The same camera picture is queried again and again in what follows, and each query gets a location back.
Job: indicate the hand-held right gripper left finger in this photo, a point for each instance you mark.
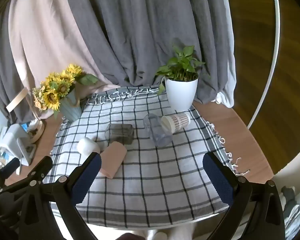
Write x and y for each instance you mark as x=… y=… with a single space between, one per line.
x=87 y=177

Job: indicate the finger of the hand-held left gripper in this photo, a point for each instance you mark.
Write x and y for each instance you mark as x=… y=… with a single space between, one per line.
x=9 y=166
x=41 y=170

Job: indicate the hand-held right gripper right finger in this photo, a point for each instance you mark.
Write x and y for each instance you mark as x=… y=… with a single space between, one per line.
x=218 y=180

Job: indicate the white cup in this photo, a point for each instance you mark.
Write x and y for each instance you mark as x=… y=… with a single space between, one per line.
x=86 y=146

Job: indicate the pink cup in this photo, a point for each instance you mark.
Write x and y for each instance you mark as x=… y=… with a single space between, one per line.
x=113 y=157

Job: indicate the smoky grey square cup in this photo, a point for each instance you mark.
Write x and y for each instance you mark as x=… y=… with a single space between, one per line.
x=120 y=133

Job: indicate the patterned paper cup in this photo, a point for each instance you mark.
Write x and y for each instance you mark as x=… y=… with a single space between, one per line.
x=180 y=121

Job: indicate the clear plastic cup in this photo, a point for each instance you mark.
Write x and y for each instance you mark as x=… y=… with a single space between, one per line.
x=156 y=132

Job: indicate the white desktop device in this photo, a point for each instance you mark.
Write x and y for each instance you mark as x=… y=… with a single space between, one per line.
x=15 y=138

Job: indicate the round wooden stand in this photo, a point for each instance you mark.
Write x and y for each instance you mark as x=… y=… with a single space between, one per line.
x=37 y=130

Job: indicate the checked grey white tablecloth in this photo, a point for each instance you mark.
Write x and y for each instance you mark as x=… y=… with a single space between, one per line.
x=152 y=180

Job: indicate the light wooden stick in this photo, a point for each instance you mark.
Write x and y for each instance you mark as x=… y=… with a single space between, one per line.
x=16 y=100

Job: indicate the pale blue ribbed vase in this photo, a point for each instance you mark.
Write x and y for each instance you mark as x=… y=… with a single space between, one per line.
x=71 y=110

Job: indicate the grey cloth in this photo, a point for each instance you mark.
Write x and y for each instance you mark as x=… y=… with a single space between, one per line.
x=288 y=195

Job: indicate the sunflower bouquet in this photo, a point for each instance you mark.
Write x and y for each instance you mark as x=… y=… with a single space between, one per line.
x=52 y=97

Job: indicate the white folded cloth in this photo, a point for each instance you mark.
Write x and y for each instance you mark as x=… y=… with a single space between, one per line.
x=295 y=217

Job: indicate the grey curtain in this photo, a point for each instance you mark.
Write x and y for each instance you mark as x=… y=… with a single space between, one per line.
x=0 y=80
x=140 y=30

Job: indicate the white plant pot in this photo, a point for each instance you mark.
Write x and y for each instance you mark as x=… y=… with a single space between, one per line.
x=181 y=95

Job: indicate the green pothos plant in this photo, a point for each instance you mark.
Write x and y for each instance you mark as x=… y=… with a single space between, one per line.
x=182 y=67

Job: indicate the white curved tube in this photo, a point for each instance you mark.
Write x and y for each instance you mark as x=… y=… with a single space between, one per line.
x=272 y=67

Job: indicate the white sheer curtain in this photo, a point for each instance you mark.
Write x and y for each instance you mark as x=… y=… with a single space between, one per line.
x=228 y=55

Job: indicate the pink curtain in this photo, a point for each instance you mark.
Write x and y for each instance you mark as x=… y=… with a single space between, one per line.
x=40 y=42

